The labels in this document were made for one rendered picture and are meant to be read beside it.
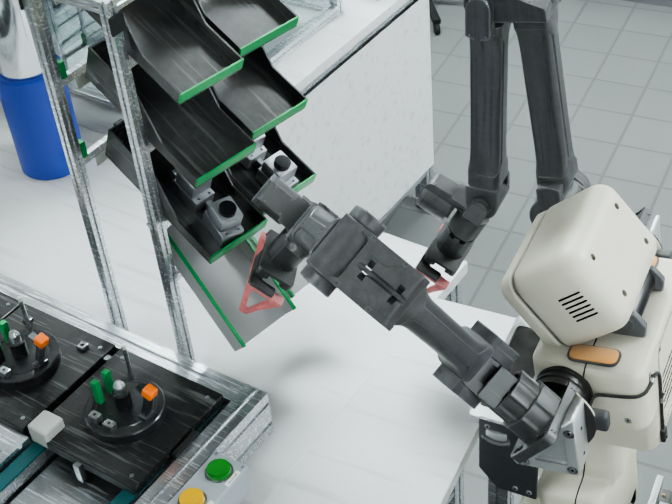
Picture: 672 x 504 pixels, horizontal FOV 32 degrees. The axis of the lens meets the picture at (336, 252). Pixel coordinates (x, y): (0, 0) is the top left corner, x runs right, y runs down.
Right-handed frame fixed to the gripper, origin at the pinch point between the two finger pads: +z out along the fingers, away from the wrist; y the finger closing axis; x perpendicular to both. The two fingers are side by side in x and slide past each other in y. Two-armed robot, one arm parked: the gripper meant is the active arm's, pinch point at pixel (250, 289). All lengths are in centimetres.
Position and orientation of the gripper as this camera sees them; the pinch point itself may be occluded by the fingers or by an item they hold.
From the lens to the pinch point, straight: 193.2
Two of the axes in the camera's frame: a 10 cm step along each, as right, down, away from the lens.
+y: -1.2, 6.1, -7.9
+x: 8.0, 5.3, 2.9
